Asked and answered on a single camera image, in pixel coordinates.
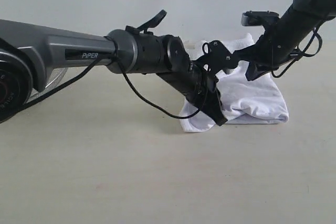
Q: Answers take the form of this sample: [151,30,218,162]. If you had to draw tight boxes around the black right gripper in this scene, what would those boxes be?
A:
[233,32,299,81]

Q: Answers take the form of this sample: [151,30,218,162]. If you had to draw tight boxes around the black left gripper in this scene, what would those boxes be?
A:
[158,65,228,126]

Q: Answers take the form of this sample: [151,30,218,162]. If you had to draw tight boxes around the white t-shirt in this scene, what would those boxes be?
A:
[179,33,289,133]

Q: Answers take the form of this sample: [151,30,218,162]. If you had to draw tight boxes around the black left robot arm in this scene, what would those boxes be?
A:
[1,19,227,125]

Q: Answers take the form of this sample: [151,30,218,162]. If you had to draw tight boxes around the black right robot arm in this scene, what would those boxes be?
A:
[236,0,335,81]

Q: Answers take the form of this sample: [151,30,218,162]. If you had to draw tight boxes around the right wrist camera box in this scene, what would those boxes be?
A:
[240,10,280,37]

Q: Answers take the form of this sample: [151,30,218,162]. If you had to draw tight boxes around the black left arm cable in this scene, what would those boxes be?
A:
[15,10,211,120]

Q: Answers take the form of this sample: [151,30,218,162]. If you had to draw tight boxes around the metal wire mesh basket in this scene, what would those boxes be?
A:
[26,68,68,103]

